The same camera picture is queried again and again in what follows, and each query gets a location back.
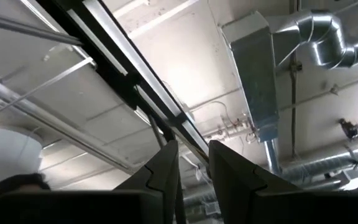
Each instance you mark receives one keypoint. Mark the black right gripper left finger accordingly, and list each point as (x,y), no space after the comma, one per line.
(135,205)

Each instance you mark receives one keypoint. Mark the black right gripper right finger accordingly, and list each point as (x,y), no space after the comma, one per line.
(259,205)

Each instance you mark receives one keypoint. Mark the person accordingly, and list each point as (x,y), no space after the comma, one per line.
(14,183)

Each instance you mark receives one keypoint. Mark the white round column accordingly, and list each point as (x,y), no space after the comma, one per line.
(8,149)

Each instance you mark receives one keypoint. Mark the silver ventilation duct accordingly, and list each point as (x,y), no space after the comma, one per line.
(256,77)

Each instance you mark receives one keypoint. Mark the black overhead light rail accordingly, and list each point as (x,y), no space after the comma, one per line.
(120,74)

